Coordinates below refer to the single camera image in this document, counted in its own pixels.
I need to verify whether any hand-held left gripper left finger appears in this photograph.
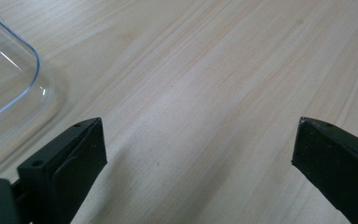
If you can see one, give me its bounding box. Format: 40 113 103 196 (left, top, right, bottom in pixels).
16 117 108 224

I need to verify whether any clear glass container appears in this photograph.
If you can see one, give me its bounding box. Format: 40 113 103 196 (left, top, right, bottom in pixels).
0 7 58 162

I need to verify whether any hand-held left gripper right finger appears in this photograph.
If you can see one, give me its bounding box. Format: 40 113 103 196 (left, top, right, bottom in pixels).
291 116 358 224

